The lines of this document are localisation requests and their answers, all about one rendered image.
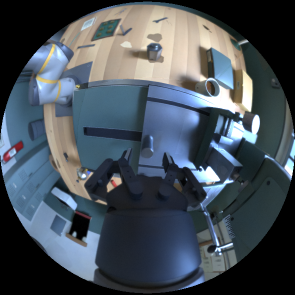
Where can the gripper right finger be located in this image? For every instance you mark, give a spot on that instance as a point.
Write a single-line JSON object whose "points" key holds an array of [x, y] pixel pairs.
{"points": [[171, 175]]}

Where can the beige rag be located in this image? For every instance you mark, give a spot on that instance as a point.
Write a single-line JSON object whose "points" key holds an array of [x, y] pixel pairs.
{"points": [[126, 44]]}

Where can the dark steel ruler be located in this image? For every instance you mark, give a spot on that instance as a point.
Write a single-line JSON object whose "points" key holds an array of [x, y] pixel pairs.
{"points": [[85, 46]]}

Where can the white box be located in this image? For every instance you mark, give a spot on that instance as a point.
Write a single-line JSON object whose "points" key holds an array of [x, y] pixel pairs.
{"points": [[65, 198]]}

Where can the blue wrench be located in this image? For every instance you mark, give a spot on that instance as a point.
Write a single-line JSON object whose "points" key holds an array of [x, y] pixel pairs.
{"points": [[160, 20]]}

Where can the yellow wooden box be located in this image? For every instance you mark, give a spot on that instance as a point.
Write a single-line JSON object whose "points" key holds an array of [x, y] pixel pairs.
{"points": [[243, 90]]}

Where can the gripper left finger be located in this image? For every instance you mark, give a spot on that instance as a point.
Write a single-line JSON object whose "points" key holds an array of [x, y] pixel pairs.
{"points": [[126, 170]]}

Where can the grey dividers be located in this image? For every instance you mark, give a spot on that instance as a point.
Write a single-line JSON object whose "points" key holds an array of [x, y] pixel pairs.
{"points": [[121, 12]]}

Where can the blue-grey locker cabinet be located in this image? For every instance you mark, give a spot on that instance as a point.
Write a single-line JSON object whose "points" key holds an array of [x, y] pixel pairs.
{"points": [[27, 182]]}

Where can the notice board with papers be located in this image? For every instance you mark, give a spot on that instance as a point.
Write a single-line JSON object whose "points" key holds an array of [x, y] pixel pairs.
{"points": [[213, 260]]}

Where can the black box with red edge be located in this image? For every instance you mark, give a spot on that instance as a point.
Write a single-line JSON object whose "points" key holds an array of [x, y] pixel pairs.
{"points": [[79, 225]]}

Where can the white tube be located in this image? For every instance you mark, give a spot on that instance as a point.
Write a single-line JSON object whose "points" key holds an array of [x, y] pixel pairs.
{"points": [[208, 87]]}

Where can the grey vise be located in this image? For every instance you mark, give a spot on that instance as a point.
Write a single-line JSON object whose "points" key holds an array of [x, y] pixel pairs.
{"points": [[230, 131]]}

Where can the blue-grey box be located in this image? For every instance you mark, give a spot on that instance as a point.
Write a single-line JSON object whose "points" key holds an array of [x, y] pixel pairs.
{"points": [[221, 66]]}

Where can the dark grey collet block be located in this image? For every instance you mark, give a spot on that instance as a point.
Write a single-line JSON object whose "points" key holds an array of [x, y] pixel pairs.
{"points": [[222, 163]]}

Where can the green tray with brass parts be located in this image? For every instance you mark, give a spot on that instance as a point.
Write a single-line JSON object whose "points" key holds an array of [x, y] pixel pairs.
{"points": [[106, 28]]}

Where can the dark wall switch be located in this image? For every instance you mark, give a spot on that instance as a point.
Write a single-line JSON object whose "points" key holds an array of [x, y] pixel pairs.
{"points": [[275, 83]]}

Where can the dark round bin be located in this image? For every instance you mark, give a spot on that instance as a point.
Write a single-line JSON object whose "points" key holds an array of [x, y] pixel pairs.
{"points": [[36, 129]]}

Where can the knurled knob with white face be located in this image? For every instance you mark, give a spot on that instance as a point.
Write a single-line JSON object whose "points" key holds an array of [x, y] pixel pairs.
{"points": [[252, 123]]}

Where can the chrome lever with black ball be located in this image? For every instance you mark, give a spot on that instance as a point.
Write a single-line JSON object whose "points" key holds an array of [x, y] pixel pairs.
{"points": [[210, 227]]}

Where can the white printed paper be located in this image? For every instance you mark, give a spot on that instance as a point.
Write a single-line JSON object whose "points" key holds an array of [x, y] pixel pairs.
{"points": [[88, 23]]}

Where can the green scriber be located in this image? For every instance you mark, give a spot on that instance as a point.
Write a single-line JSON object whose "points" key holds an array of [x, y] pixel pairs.
{"points": [[74, 38]]}

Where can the red small tool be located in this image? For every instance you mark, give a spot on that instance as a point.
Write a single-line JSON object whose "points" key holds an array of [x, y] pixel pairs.
{"points": [[113, 183]]}

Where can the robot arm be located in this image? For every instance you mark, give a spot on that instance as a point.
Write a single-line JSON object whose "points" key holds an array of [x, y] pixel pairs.
{"points": [[49, 71]]}

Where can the blue steel square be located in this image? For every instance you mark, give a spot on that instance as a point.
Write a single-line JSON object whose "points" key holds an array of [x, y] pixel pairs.
{"points": [[124, 31]]}

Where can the grey square panel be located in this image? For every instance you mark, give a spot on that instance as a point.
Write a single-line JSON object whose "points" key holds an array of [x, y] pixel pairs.
{"points": [[58, 225]]}

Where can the small black clamp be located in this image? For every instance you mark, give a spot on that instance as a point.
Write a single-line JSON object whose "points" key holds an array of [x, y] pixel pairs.
{"points": [[66, 156]]}

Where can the green lamp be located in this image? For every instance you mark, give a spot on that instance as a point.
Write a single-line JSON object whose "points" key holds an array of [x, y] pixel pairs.
{"points": [[237, 44]]}

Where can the grey machine table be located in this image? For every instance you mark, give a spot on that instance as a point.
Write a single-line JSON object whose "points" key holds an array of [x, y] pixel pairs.
{"points": [[170, 129]]}

